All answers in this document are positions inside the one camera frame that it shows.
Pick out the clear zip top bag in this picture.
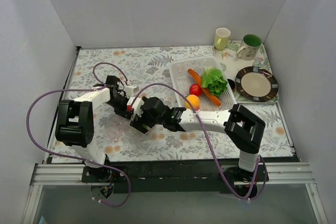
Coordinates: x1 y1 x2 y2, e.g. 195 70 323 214
94 109 146 148

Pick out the orange fake fruit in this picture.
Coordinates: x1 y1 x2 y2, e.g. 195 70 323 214
184 94 201 111

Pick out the white plastic basket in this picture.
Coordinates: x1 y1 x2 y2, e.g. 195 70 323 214
169 56 236 111

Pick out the red fake strawberry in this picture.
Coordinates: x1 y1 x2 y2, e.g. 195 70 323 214
189 83 202 97

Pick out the green fake lettuce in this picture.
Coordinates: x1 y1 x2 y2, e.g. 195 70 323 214
201 66 228 97

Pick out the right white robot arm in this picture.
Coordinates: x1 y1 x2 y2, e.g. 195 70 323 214
128 97 266 181

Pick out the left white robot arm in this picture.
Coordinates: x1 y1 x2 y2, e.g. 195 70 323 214
55 76 139 182

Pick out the floral table mat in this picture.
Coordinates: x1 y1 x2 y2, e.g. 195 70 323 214
51 45 294 164

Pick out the small brown cup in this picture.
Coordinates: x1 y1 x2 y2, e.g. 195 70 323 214
227 79 236 93

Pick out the yellow green mug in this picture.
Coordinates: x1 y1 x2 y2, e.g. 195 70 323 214
214 28 231 50

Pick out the striped rim ceramic plate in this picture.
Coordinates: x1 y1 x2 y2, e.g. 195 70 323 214
234 66 279 103

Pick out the floral serving tray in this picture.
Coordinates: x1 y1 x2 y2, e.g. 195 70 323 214
213 39 279 104

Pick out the green interior floral mug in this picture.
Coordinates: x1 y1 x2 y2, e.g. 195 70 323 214
236 34 262 61

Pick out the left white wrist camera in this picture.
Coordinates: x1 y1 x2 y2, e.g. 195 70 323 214
123 85 139 97

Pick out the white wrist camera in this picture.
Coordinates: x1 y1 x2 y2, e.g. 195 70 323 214
127 97 144 117
123 85 139 97

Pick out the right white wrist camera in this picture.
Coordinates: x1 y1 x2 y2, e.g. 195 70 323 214
127 97 144 117

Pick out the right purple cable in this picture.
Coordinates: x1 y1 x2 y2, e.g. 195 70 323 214
132 82 269 200

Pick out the purple cable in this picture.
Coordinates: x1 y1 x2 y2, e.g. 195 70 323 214
132 82 269 200
26 62 131 207

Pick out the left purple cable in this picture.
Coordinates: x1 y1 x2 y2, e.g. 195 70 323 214
26 62 131 207

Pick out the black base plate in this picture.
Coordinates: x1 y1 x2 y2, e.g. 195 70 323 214
81 159 268 195

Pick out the aluminium frame rail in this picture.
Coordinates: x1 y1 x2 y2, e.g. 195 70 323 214
30 162 315 185

